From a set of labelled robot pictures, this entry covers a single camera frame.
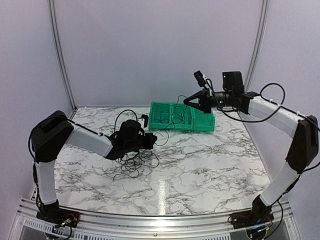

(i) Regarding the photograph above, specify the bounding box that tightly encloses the black cable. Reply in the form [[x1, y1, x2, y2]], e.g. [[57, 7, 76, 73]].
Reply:
[[112, 148, 160, 182], [156, 94, 192, 146]]

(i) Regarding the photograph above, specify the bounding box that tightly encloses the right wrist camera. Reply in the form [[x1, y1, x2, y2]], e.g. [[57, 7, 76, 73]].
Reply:
[[193, 70, 211, 91]]

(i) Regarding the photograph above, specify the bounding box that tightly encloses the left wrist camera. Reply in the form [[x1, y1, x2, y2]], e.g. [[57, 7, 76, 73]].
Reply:
[[138, 114, 149, 128]]

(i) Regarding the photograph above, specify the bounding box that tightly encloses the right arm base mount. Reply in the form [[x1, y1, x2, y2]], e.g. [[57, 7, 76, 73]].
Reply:
[[227, 210, 274, 229]]

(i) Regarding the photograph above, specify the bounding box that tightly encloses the right green storage bin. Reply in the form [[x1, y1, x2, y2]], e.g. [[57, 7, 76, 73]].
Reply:
[[191, 108, 215, 132]]

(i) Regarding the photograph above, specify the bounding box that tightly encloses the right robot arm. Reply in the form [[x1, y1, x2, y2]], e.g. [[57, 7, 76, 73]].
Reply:
[[183, 70, 320, 228]]

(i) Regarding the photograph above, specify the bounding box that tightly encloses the front aluminium rail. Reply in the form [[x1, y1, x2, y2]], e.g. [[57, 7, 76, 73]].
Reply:
[[8, 200, 301, 240]]

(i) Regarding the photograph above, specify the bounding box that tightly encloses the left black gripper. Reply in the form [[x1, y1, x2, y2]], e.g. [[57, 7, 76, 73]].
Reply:
[[125, 132, 158, 154]]

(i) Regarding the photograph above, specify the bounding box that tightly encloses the middle green storage bin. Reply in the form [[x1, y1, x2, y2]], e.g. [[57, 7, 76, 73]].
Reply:
[[170, 103, 194, 131]]

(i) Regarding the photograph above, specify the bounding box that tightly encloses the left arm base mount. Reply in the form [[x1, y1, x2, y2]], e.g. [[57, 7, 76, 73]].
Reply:
[[36, 208, 80, 228]]

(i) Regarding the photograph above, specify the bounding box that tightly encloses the light blue cable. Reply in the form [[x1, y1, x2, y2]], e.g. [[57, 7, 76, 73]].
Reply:
[[152, 104, 171, 125]]

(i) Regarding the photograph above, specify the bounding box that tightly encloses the left green storage bin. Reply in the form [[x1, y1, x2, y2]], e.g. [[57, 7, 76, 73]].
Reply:
[[148, 101, 171, 130]]

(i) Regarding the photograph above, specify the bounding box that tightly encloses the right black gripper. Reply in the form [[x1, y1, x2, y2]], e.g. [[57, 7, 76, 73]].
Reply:
[[183, 88, 234, 114]]

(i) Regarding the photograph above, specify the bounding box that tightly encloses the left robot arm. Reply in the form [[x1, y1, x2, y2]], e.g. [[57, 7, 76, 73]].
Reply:
[[28, 110, 157, 223]]

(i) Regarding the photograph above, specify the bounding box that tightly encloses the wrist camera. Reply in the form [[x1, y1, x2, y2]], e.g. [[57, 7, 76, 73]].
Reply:
[[138, 114, 149, 128], [193, 70, 211, 91]]

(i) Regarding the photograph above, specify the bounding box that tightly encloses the green storage bin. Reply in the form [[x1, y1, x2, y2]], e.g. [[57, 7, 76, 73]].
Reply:
[[170, 103, 194, 131], [191, 108, 215, 132], [148, 101, 171, 130]]

